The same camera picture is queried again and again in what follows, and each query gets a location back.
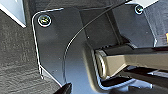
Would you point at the round metal screw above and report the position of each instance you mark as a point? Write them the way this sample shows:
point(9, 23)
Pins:
point(138, 9)
point(44, 20)

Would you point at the thick grey robot limb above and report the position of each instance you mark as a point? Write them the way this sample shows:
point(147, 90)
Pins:
point(133, 60)

